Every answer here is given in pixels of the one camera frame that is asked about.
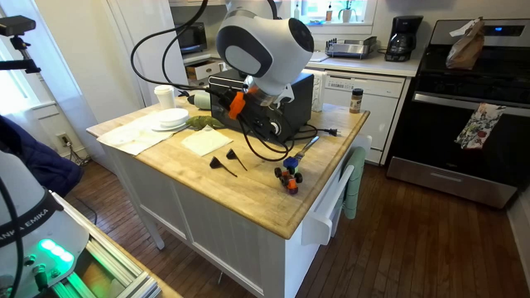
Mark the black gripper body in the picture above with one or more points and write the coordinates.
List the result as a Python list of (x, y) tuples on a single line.
[(264, 117)]

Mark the small black measuring cup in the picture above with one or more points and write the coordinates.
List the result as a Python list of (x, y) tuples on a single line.
[(232, 155)]

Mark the orange black toy car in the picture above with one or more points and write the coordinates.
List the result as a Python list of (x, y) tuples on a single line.
[(289, 182)]

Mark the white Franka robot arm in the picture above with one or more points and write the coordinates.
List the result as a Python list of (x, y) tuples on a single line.
[(265, 44)]

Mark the white cup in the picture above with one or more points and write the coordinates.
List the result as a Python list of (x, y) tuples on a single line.
[(164, 97)]

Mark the black toaster oven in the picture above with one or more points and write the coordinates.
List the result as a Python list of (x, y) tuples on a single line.
[(302, 105)]

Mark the small white napkin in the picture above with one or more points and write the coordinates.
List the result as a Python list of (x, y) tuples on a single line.
[(206, 142)]

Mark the green cloth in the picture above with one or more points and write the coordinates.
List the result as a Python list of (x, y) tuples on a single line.
[(199, 122)]

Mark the pale green container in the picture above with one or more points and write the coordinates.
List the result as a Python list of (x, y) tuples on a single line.
[(201, 100)]

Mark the open white drawer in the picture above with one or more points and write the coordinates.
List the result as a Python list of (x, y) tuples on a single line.
[(204, 71)]

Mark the stack of white plates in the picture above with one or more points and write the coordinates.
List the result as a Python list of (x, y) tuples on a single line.
[(169, 119)]

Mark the spice jar with black lid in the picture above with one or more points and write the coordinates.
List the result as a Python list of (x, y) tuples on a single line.
[(357, 102)]

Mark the white towel bar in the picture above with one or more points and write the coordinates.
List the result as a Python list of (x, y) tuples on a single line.
[(325, 213)]

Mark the green hanging towel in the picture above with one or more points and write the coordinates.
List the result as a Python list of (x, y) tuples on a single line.
[(355, 183)]

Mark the black microwave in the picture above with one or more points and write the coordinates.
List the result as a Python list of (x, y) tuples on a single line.
[(191, 42)]

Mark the blue sponge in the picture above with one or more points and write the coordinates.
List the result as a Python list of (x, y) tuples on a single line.
[(317, 23)]

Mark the metal dish rack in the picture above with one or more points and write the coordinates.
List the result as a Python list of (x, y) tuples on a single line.
[(348, 49)]

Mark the white kitchen island cart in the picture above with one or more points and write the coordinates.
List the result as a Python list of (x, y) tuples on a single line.
[(237, 243)]

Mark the white soap bottle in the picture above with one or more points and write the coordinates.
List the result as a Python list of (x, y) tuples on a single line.
[(297, 11)]

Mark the white dishwasher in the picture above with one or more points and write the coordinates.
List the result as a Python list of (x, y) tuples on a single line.
[(381, 110)]

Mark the large white paper towel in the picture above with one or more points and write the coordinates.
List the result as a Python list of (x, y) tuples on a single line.
[(133, 138)]

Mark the small orange-label bottle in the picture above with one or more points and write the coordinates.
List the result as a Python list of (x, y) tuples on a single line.
[(328, 14)]

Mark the white kitchen counter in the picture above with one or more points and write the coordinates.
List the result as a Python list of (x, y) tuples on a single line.
[(375, 67)]

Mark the white windowsill pot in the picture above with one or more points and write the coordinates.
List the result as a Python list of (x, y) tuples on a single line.
[(345, 14)]

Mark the white panel door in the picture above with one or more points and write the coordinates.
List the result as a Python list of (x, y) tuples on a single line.
[(150, 23)]

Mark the black coffee maker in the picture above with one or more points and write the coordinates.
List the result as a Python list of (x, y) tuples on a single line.
[(401, 41)]

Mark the black steel kitchen stove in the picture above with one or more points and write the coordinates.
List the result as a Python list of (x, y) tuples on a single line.
[(469, 134)]

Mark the brown paper bag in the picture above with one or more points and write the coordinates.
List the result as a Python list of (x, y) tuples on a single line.
[(464, 51)]

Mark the dark blue jacket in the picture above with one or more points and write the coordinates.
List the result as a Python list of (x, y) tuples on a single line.
[(34, 160)]

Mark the white wall outlet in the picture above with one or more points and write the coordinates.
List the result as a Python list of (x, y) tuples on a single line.
[(63, 140)]

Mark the aluminium robot stand frame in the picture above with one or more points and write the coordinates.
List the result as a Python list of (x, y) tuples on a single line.
[(118, 271)]

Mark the black camera on tripod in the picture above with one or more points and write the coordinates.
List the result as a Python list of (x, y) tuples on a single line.
[(19, 28)]

